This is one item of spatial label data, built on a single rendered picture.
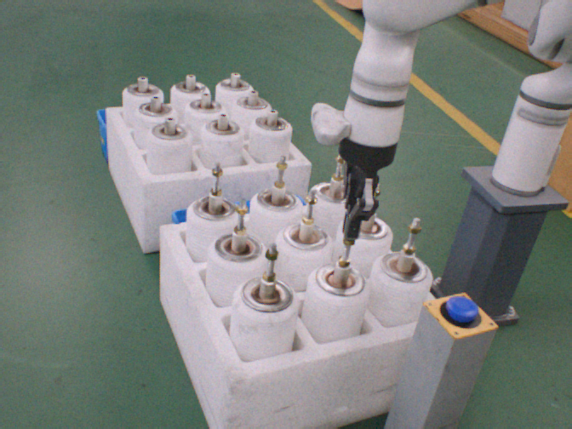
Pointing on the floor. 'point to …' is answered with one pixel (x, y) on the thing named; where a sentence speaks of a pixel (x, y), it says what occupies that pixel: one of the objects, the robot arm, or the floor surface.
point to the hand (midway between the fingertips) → (351, 225)
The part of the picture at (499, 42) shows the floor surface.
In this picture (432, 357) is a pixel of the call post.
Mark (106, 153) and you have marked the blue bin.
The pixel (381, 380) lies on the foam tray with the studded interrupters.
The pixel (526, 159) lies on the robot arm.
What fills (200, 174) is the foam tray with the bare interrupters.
